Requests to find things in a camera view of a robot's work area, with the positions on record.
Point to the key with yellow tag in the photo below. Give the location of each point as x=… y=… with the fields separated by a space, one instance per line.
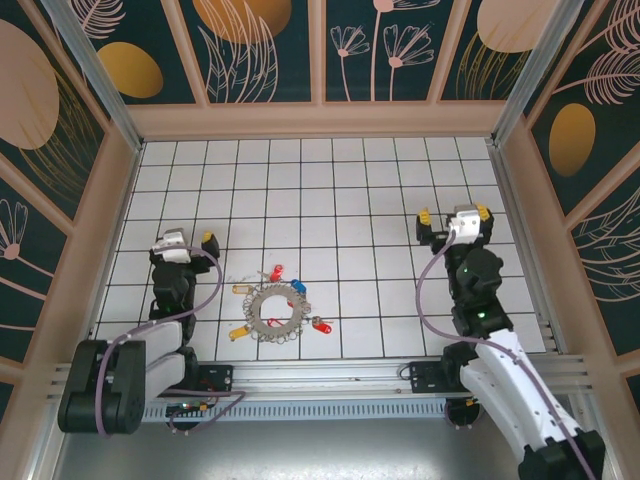
x=241 y=289
x=239 y=332

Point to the key with red tag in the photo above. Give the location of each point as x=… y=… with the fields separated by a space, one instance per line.
x=276 y=273
x=321 y=326

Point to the key with blue tag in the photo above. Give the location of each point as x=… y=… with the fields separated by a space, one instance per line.
x=298 y=286

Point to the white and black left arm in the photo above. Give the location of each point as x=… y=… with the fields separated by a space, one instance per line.
x=160 y=365

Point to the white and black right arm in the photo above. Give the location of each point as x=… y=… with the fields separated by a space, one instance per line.
x=515 y=390

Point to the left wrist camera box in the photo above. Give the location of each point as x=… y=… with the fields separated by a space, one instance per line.
x=172 y=247

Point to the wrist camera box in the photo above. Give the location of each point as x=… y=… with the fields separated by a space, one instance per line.
x=465 y=220
x=172 y=247

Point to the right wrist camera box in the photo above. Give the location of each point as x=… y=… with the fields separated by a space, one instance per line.
x=465 y=220

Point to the aluminium side rail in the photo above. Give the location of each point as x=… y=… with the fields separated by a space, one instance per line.
x=524 y=250

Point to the wall panel pink leaf outlines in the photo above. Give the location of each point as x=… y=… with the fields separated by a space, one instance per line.
x=610 y=260

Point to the wall panel single pink flower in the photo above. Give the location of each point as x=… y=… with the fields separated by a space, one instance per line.
x=25 y=250

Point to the aluminium frame post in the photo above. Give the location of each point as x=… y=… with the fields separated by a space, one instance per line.
x=535 y=75
x=104 y=85

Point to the wall panel orange oval feather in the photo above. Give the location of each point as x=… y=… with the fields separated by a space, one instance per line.
x=590 y=100

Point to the wall panel pink disc leaves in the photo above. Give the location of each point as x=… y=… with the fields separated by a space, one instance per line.
x=490 y=50

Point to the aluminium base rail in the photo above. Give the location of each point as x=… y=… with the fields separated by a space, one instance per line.
x=320 y=377

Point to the wall panel with pink flowers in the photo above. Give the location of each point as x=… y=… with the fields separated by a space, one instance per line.
x=380 y=50

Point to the wall panel with yellow oval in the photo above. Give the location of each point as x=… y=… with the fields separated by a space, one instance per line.
x=135 y=70

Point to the wall panel large pink disc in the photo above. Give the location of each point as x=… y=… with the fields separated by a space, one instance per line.
x=30 y=100

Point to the wall panel orange disc leaves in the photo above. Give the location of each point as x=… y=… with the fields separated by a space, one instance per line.
x=250 y=50

